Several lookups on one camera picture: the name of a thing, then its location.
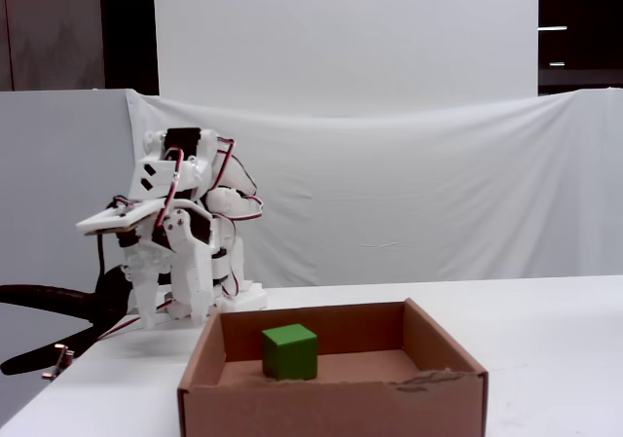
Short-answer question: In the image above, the black table clamp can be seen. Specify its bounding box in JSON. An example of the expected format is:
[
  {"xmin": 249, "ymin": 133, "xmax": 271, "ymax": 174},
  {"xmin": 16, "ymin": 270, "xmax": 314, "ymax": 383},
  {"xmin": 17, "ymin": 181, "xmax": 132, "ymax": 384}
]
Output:
[{"xmin": 0, "ymin": 265, "xmax": 143, "ymax": 381}]

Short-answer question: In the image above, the white draped cloth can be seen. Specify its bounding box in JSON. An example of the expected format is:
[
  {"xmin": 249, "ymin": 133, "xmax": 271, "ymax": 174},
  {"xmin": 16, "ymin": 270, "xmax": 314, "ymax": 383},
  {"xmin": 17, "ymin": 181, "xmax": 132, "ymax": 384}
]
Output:
[{"xmin": 125, "ymin": 88, "xmax": 623, "ymax": 288}]

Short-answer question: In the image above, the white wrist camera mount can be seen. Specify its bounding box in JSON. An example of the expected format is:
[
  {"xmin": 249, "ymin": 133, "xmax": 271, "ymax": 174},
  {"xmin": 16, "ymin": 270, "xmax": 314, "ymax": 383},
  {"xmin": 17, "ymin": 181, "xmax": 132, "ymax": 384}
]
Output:
[{"xmin": 75, "ymin": 198, "xmax": 165, "ymax": 238}]

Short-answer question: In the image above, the brown cardboard box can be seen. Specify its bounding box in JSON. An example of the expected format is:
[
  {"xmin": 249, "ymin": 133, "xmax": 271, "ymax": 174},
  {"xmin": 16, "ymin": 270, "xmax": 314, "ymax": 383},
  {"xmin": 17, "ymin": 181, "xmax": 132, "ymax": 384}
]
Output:
[{"xmin": 176, "ymin": 297, "xmax": 490, "ymax": 437}]

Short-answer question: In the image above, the red black gripper servo wire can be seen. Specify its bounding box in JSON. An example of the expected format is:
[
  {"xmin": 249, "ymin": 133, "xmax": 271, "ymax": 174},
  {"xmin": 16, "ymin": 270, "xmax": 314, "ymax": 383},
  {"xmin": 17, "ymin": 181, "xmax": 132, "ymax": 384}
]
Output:
[{"xmin": 157, "ymin": 136, "xmax": 267, "ymax": 225}]

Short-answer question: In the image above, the brown cabinet door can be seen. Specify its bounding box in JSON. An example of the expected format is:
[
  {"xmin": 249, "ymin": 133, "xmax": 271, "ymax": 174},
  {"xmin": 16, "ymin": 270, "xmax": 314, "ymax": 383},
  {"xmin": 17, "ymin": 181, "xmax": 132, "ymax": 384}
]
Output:
[{"xmin": 0, "ymin": 0, "xmax": 106, "ymax": 92}]

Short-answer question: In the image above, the green cube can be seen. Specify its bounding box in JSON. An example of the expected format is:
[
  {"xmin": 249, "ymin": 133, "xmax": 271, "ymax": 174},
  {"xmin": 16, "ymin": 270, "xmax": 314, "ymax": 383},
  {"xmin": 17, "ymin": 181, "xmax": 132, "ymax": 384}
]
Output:
[{"xmin": 262, "ymin": 322, "xmax": 319, "ymax": 382}]

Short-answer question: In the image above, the white backdrop screen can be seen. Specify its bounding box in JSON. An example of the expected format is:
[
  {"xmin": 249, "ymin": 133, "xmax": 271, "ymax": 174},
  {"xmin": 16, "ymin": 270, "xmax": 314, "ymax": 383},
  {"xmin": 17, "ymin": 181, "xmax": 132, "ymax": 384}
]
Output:
[{"xmin": 152, "ymin": 0, "xmax": 540, "ymax": 117}]

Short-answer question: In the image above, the grey partition panel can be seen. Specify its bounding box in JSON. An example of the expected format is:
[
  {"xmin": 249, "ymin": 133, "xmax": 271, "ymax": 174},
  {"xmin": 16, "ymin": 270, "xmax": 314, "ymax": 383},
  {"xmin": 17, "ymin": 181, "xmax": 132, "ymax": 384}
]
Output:
[{"xmin": 0, "ymin": 89, "xmax": 143, "ymax": 295}]

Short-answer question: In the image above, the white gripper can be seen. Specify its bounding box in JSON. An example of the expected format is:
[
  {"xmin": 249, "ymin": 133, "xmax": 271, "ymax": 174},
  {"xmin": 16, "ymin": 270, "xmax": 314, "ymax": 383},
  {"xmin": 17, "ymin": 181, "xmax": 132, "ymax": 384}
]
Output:
[{"xmin": 118, "ymin": 207, "xmax": 216, "ymax": 331}]

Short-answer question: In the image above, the red white base wire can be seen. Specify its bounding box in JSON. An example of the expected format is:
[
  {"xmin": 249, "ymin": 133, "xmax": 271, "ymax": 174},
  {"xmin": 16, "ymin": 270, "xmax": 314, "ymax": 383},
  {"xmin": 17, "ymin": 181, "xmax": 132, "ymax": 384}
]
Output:
[{"xmin": 95, "ymin": 299, "xmax": 175, "ymax": 342}]

